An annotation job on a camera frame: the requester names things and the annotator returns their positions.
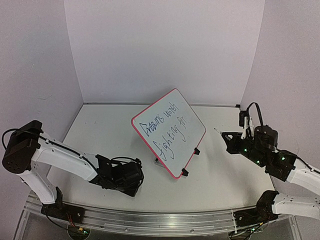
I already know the pink framed whiteboard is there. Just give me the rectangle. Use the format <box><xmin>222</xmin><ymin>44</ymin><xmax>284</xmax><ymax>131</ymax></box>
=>
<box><xmin>131</xmin><ymin>88</ymin><xmax>207</xmax><ymax>180</ymax></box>

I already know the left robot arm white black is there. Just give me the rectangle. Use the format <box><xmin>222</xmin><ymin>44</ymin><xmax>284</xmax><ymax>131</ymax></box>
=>
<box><xmin>2</xmin><ymin>120</ymin><xmax>144</xmax><ymax>224</ymax></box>

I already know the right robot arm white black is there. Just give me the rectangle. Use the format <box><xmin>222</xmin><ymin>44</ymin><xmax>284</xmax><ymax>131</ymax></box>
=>
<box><xmin>221</xmin><ymin>125</ymin><xmax>320</xmax><ymax>227</ymax></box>

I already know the black stand foot right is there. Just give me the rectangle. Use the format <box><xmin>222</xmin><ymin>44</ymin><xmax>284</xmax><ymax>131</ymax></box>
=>
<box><xmin>194</xmin><ymin>148</ymin><xmax>200</xmax><ymax>155</ymax></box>

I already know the left base circuit board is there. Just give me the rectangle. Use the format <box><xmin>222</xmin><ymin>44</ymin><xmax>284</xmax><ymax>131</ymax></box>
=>
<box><xmin>67</xmin><ymin>225</ymin><xmax>91</xmax><ymax>236</ymax></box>

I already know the base circuit board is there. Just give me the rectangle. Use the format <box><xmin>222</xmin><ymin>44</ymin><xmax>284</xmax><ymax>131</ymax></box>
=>
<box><xmin>228</xmin><ymin>222</ymin><xmax>264</xmax><ymax>238</ymax></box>
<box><xmin>67</xmin><ymin>225</ymin><xmax>91</xmax><ymax>236</ymax></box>

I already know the right base circuit board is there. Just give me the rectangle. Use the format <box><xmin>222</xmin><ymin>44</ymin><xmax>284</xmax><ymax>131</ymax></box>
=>
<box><xmin>228</xmin><ymin>222</ymin><xmax>264</xmax><ymax>238</ymax></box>

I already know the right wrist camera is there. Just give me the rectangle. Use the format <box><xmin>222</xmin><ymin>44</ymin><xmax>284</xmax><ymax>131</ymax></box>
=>
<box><xmin>239</xmin><ymin>110</ymin><xmax>254</xmax><ymax>140</ymax></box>

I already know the right camera black cable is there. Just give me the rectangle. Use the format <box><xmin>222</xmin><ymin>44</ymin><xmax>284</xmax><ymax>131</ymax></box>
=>
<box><xmin>246</xmin><ymin>102</ymin><xmax>265</xmax><ymax>128</ymax></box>

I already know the aluminium front rail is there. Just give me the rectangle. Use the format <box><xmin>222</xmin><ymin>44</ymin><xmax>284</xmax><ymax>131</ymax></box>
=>
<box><xmin>23</xmin><ymin>203</ymin><xmax>295</xmax><ymax>237</ymax></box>

